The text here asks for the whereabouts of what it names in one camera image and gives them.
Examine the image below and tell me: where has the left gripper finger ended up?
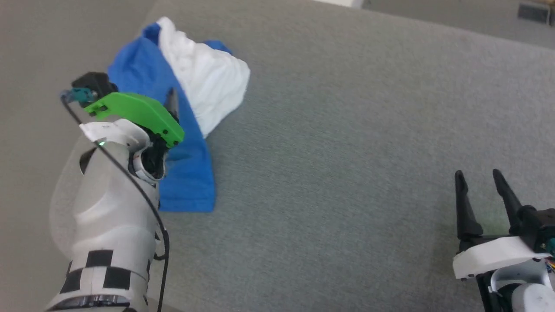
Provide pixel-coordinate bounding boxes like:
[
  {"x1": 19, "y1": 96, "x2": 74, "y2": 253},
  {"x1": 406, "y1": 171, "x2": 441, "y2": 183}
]
[{"x1": 165, "y1": 88, "x2": 180, "y2": 123}]

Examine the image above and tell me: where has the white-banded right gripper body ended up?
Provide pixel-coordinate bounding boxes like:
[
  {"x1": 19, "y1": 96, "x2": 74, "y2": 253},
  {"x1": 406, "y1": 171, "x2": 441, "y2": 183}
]
[{"x1": 452, "y1": 233, "x2": 552, "y2": 280}]

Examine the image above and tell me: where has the blue and white garment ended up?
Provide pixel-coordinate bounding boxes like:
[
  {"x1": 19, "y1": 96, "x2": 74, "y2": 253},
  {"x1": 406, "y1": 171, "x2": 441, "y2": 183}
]
[{"x1": 107, "y1": 16, "x2": 251, "y2": 214}]

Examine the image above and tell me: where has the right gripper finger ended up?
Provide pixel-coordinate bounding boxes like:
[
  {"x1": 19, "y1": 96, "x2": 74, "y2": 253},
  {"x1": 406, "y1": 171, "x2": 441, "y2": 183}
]
[
  {"x1": 492, "y1": 169, "x2": 525, "y2": 237},
  {"x1": 454, "y1": 170, "x2": 484, "y2": 241}
]

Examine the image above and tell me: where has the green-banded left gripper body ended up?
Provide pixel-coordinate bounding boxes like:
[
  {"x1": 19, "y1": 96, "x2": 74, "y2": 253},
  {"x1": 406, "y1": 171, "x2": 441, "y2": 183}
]
[{"x1": 84, "y1": 92, "x2": 185, "y2": 150}]

